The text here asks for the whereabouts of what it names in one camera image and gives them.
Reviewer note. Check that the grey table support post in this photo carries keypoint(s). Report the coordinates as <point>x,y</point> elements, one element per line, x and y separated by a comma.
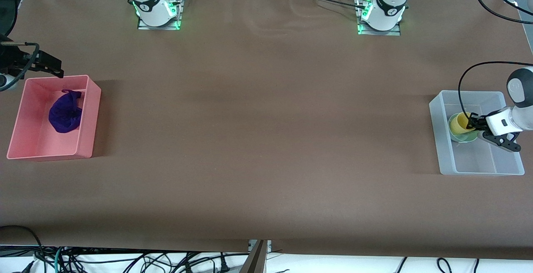
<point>255,260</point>

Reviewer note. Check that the yellow cup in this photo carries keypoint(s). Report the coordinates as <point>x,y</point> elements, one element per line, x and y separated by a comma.
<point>458,125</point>

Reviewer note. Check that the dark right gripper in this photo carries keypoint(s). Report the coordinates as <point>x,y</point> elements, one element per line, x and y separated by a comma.
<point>16,60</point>

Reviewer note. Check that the brown table cover sheet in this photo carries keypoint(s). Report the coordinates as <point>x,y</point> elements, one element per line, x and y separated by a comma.
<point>266,173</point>

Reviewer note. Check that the translucent white plastic bin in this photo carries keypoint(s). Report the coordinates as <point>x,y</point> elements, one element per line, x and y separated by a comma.
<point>479,158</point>

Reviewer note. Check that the pale green bowl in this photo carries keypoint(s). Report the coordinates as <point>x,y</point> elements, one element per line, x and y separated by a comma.
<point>468,138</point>

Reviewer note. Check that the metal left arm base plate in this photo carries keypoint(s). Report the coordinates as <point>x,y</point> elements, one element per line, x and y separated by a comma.
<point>395,31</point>

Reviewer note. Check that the purple cloth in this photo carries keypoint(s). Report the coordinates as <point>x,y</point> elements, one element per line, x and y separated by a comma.
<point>64,116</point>

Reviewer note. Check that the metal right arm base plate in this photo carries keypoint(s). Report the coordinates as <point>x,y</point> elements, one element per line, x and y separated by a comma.
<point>164,27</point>

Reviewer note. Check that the pink plastic bin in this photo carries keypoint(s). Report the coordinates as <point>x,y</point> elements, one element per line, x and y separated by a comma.
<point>37,144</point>

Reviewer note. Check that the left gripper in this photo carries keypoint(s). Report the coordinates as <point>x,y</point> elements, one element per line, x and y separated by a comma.
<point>478,123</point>

